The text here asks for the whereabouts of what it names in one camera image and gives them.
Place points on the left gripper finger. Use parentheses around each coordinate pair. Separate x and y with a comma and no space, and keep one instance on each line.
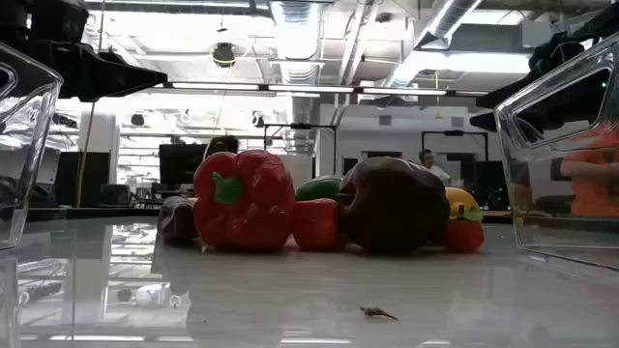
(97,77)

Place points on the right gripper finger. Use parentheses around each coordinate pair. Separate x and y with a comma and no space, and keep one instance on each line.
(503,92)
(561,106)

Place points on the dark maroon round fruit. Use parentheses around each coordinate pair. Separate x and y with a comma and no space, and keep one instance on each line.
(394,208)

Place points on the purple sweet potato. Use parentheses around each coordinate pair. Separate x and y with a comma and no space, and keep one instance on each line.
(176,220)

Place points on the red bell pepper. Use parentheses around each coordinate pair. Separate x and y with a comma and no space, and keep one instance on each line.
(251,208)

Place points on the green bell pepper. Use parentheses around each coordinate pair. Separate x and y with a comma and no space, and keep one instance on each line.
(319,189)

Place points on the orange-red carrot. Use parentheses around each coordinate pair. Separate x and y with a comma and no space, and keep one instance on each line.
(314,224)

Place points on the black cabinet with green lights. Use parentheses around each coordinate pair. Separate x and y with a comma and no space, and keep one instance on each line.
(491,186)

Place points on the clear plastic basket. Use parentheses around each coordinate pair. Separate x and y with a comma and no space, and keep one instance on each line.
(532,241)
(29,145)

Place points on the orange fruit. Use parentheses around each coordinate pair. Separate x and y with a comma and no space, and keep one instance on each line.
(457,200)

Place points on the black monitor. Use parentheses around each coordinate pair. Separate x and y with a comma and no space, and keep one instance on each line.
(179,166)

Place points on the small red green-topped fruit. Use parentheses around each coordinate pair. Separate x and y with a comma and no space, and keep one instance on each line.
(464,237)

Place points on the overhead light bar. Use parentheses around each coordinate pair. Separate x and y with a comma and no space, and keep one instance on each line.
(309,89)

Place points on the small brown stem scrap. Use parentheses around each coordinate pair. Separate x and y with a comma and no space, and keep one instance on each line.
(374,312)

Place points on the black frame stand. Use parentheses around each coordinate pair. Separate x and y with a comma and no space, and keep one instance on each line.
(300,126)
(454,132)

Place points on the silver ventilation duct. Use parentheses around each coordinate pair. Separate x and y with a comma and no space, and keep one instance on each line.
(445,21)
(296,38)

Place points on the black overhead camera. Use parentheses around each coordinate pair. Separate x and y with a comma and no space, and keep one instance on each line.
(224,54)

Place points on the black table frame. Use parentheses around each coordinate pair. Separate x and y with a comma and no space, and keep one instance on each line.
(97,212)

